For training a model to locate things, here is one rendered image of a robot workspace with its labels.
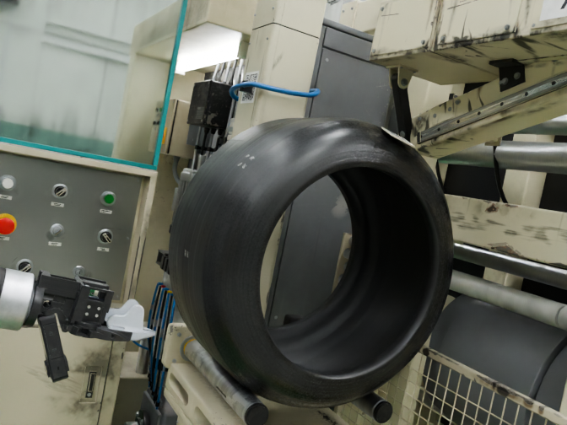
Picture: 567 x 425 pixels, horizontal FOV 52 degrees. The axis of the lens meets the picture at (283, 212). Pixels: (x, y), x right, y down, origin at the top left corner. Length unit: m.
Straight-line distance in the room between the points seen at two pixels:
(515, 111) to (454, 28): 0.21
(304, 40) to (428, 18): 0.28
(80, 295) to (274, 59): 0.70
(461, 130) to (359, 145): 0.40
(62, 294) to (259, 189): 0.35
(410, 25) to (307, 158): 0.52
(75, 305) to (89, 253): 0.62
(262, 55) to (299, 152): 0.45
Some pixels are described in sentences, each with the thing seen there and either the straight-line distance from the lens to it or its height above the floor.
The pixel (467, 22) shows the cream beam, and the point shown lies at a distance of 1.25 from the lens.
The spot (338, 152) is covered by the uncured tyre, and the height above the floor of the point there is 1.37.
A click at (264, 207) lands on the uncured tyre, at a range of 0.94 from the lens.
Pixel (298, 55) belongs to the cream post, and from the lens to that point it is 1.39.
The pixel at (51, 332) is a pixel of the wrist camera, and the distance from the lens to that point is 0.99.
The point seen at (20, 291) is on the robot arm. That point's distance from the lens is 0.95.
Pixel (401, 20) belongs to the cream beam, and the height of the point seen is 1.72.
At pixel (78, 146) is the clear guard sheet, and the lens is 1.53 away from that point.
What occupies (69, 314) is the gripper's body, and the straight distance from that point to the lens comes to 0.99.
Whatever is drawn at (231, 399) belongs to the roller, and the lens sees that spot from 1.10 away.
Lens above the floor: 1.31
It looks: 3 degrees down
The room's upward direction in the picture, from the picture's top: 11 degrees clockwise
